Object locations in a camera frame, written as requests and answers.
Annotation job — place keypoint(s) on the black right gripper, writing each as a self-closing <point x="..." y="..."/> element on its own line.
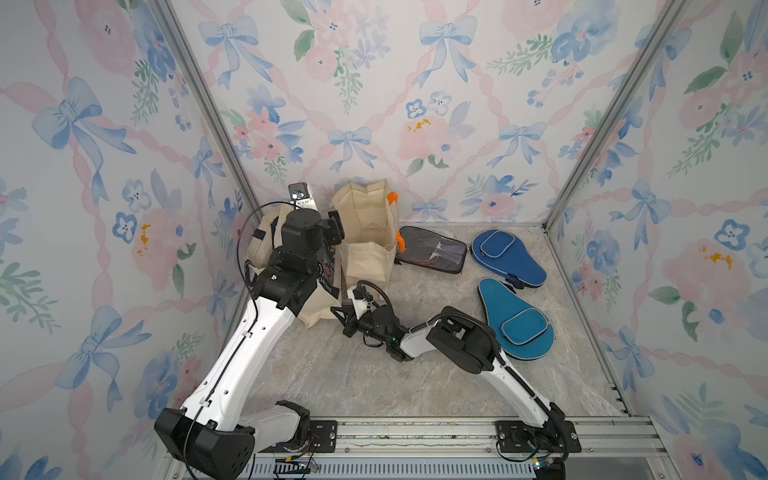
<point x="350" y="315"/>

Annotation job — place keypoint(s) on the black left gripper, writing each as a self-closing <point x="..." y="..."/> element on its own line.
<point x="334" y="228"/>

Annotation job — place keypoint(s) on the canvas bag navy handles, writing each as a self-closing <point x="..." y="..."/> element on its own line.
<point x="318" y="294"/>

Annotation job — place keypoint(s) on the canvas bag orange handles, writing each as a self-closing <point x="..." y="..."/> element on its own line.
<point x="370" y="218"/>

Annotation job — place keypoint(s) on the black paddle case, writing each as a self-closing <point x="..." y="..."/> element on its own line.
<point x="428" y="249"/>

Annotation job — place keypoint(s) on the blue paddle case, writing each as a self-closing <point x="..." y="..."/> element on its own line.
<point x="505" y="255"/>

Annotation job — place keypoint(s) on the teal paddle case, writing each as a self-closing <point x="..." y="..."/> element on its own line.
<point x="524" y="332"/>

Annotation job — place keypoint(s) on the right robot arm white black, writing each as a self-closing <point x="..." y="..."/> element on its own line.
<point x="470" y="345"/>

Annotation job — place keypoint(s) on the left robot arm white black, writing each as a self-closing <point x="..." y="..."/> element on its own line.
<point x="206" y="434"/>

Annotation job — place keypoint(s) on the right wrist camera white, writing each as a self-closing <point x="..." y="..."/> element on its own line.
<point x="361" y="299"/>

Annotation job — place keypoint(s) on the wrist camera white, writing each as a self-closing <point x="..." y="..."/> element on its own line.
<point x="361" y="299"/>
<point x="301" y="196"/>

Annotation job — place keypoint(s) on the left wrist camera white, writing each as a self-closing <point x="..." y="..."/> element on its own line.
<point x="301" y="196"/>

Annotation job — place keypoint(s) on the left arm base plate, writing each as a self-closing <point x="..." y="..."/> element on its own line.
<point x="313" y="436"/>

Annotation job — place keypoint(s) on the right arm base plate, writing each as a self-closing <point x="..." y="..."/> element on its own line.
<point x="515" y="437"/>

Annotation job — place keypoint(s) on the aluminium corner post left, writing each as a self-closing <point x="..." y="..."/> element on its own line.
<point x="180" y="47"/>

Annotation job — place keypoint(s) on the aluminium corner post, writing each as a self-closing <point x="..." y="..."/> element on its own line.
<point x="658" y="36"/>
<point x="180" y="47"/>

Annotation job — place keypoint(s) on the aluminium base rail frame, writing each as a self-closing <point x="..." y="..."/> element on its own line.
<point x="467" y="448"/>

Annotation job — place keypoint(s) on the aluminium corner post right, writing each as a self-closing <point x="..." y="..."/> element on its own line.
<point x="658" y="36"/>

